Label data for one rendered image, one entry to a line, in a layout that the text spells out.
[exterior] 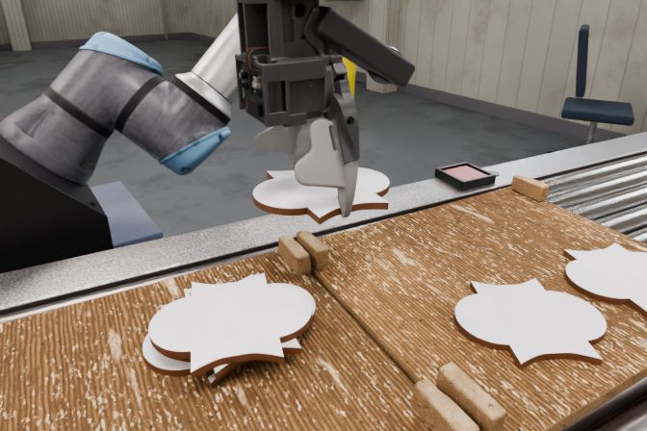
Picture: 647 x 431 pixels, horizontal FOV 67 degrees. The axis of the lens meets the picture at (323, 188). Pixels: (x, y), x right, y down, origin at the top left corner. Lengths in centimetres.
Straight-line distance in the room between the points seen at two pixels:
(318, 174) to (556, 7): 436
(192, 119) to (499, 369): 57
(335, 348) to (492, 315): 16
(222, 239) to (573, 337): 45
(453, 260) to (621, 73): 393
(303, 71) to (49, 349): 35
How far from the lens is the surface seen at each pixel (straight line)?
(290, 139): 53
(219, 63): 83
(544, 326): 54
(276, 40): 43
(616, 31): 450
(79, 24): 1116
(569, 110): 358
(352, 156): 44
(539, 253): 68
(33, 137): 85
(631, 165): 114
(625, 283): 65
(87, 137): 85
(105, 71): 84
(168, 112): 82
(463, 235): 69
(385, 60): 47
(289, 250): 58
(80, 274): 69
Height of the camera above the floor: 126
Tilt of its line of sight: 24 degrees down
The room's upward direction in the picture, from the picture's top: straight up
